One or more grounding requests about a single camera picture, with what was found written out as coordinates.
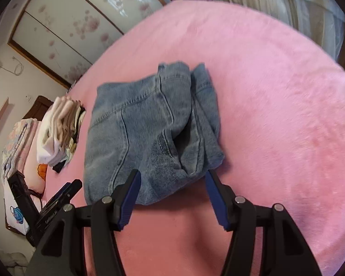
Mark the blue denim jacket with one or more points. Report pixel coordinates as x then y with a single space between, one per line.
138 126

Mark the pink fleece blanket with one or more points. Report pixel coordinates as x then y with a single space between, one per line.
275 106

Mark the wooden wall shelf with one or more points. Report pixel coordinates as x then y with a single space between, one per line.
0 115

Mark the pile of folded clothes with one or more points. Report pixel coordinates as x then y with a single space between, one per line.
50 146

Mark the folded pastel quilt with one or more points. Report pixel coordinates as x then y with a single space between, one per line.
17 143

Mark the dark wooden headboard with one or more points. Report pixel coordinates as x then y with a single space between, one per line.
38 106

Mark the beige patterned curtain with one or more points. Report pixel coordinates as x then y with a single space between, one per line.
275 3

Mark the white bag with blue print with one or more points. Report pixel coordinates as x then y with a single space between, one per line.
15 215

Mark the orange soft item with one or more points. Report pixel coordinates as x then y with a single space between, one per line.
41 171

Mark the light green garment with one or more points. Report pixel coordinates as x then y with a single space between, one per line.
71 148

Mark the floral sliding-door wardrobe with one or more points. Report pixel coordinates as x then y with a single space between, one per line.
60 28

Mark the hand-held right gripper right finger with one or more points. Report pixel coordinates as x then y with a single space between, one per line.
217 198

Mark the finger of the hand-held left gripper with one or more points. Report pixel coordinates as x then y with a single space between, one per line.
66 191

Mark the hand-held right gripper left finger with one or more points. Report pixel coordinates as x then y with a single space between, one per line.
129 198

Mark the white crumpled cloth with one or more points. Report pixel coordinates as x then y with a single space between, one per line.
14 260

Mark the brown folded garment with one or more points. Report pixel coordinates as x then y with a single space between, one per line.
67 126

